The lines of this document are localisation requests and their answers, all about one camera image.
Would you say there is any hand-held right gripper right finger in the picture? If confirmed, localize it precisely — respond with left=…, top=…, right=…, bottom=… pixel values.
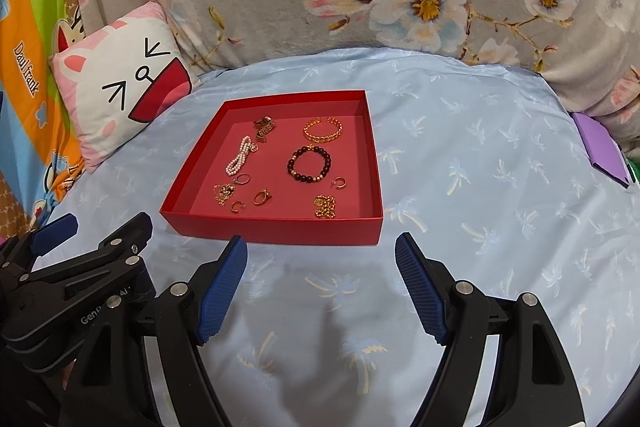
left=394, top=232, right=587, bottom=427

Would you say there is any gold cuff bracelet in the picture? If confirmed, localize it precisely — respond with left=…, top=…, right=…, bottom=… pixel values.
left=301, top=118, right=343, bottom=144

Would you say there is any gold chain bracelet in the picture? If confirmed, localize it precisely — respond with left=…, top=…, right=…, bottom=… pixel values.
left=312, top=193, right=338, bottom=220

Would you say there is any black bead bracelet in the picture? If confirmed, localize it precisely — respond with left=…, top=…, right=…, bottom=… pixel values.
left=286, top=146, right=333, bottom=184

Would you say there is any red cardboard box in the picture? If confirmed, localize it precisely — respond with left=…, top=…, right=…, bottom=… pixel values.
left=159, top=89, right=385, bottom=245

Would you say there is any light blue palm bedsheet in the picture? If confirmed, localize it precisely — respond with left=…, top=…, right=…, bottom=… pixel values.
left=10, top=47, right=640, bottom=427

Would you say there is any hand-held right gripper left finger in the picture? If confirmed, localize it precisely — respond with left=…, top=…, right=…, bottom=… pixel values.
left=60, top=235, right=249, bottom=427

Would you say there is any gold chain ring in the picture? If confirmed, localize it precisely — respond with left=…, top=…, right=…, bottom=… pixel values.
left=252, top=117, right=277, bottom=140

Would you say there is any purple box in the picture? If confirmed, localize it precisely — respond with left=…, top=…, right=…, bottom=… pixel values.
left=571, top=111, right=633, bottom=190

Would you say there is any white pearl bracelet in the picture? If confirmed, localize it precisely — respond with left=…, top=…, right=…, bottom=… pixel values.
left=226, top=135, right=260, bottom=175

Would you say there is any colourful cartoon blanket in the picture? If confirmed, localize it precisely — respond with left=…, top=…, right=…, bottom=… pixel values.
left=0, top=0, right=88, bottom=238

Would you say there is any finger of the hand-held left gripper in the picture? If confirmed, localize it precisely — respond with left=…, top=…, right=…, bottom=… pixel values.
left=10, top=212, right=154, bottom=305
left=0, top=213, right=79, bottom=269

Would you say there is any gold clover bracelet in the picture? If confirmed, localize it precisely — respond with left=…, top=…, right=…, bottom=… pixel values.
left=212, top=183, right=237, bottom=208

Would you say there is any cartoon face pillow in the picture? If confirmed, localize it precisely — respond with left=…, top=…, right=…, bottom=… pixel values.
left=50, top=0, right=201, bottom=170

